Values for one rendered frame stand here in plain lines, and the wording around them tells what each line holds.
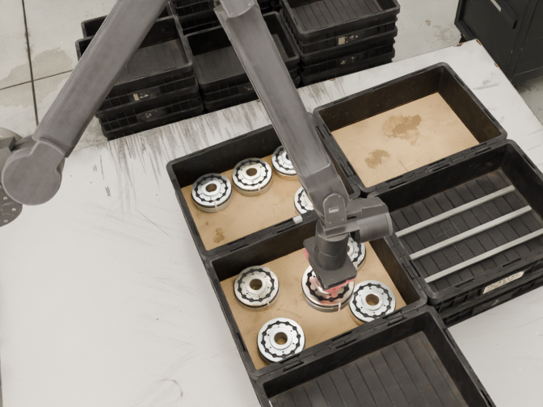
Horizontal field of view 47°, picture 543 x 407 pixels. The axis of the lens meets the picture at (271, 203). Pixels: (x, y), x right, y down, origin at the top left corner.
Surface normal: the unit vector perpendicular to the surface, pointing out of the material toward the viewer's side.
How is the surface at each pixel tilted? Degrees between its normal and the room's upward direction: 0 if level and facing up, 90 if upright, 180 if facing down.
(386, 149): 0
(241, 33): 68
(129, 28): 62
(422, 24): 0
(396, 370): 0
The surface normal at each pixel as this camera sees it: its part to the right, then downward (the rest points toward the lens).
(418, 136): -0.07, -0.56
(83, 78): 0.17, 0.36
